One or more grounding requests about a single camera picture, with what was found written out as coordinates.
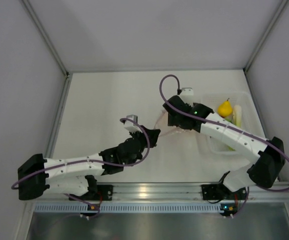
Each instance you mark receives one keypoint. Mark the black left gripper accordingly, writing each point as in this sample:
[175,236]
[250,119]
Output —
[153,134]

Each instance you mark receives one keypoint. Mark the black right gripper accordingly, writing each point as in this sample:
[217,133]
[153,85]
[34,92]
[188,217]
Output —
[173,121]

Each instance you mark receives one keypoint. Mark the yellow toy pear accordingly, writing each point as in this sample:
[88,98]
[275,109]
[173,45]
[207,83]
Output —
[225,109]

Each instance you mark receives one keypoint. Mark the pale green toy celery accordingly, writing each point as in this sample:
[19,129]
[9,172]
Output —
[236,116]

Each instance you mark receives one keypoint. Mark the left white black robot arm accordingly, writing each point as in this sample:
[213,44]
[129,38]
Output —
[40,176]

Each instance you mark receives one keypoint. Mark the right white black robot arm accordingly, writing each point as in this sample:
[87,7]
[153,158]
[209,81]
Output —
[264,156]

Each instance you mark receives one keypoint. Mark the white plastic basket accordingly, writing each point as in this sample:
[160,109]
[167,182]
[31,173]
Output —
[213,100]

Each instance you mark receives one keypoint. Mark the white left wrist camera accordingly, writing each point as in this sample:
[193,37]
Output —
[130,123]

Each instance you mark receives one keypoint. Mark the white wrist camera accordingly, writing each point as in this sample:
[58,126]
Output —
[187,95]
[130,123]

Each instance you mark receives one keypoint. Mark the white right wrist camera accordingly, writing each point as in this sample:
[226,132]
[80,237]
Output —
[187,95]

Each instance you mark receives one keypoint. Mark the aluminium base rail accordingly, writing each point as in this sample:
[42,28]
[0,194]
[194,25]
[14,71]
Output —
[180,192]

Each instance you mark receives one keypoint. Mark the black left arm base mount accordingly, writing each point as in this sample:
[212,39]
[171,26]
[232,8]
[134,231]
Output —
[102,192]

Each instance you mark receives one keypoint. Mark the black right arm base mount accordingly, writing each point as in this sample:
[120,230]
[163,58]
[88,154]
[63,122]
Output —
[216,191]

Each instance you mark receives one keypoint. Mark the aluminium frame post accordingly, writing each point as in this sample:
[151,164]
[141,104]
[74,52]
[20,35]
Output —
[29,9]

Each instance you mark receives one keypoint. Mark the slotted white cable duct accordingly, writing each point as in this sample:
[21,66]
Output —
[76,207]

